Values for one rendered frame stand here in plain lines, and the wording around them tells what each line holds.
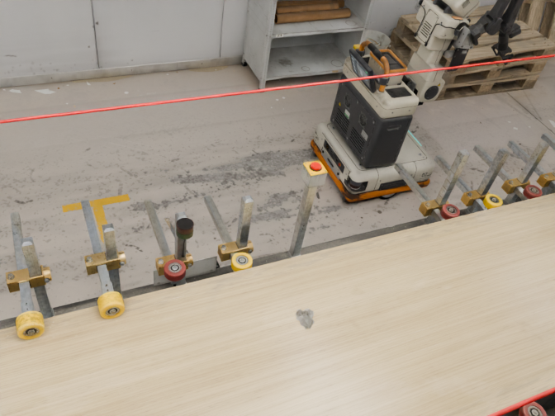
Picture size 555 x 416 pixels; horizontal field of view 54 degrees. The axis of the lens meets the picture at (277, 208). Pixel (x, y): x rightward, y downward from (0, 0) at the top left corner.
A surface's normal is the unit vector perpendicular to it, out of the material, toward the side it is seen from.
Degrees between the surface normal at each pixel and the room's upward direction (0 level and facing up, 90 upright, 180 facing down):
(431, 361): 0
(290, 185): 0
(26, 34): 90
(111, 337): 0
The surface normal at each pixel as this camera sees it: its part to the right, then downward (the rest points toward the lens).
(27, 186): 0.14, -0.70
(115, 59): 0.39, 0.69
